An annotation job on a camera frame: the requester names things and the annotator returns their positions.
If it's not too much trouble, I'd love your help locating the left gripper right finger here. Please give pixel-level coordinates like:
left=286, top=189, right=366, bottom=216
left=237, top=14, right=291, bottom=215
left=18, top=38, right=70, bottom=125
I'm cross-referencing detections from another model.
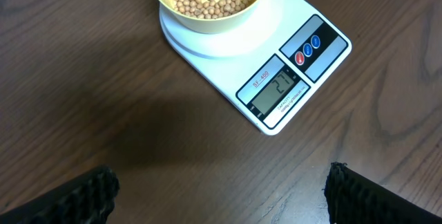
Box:
left=324, top=162, right=441, bottom=224

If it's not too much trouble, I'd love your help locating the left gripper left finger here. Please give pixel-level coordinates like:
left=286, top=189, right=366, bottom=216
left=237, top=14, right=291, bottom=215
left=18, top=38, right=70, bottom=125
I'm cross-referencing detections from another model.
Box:
left=1, top=166, right=119, bottom=224

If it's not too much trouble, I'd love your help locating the yellow plastic bowl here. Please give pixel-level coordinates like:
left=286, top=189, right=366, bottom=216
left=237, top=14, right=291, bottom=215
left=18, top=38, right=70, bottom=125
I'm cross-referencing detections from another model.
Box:
left=158, top=0, right=259, bottom=34

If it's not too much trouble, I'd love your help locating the white digital kitchen scale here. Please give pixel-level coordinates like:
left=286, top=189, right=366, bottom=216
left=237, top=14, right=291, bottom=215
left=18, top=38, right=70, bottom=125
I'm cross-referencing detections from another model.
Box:
left=160, top=0, right=352, bottom=136

